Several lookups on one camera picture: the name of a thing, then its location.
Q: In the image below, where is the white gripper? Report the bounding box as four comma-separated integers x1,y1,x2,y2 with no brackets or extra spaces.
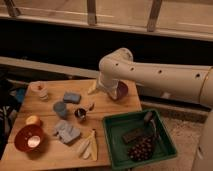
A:
88,73,118,100

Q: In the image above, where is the yellow red apple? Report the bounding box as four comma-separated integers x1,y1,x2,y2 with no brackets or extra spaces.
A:
25,115,41,126

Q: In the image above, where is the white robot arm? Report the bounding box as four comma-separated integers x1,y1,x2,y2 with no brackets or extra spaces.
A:
88,48,213,171

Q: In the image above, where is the blue sponge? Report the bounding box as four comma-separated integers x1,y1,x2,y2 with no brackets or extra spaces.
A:
63,92,81,104

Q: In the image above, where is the small metal cup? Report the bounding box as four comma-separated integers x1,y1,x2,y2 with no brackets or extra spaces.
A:
74,108,86,122

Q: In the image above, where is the blue plastic cup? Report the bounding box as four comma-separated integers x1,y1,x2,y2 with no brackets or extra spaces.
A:
53,101,67,119

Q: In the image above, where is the green plastic tray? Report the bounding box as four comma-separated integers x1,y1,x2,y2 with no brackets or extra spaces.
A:
102,109,177,171

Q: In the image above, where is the wooden table board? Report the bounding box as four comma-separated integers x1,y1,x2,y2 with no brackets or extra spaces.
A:
0,80,141,171

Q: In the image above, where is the yellow banana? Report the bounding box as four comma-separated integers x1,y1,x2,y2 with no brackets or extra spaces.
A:
91,130,98,161

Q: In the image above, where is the crumpled blue cloth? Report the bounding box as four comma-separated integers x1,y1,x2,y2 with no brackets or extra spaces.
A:
53,120,81,144

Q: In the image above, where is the white cutlery piece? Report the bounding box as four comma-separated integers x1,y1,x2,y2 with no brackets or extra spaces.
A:
83,145,91,160
77,139,90,156

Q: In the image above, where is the dark brown bar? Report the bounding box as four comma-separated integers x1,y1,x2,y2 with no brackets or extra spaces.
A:
122,128,143,143

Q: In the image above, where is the white cutlery piece lower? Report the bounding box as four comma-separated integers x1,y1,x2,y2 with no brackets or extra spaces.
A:
83,145,91,160

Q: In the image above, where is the bunch of dark grapes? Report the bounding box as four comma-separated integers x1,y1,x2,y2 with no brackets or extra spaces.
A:
127,136,155,162

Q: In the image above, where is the grey handled utensil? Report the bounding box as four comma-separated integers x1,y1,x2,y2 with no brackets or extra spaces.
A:
144,112,157,140

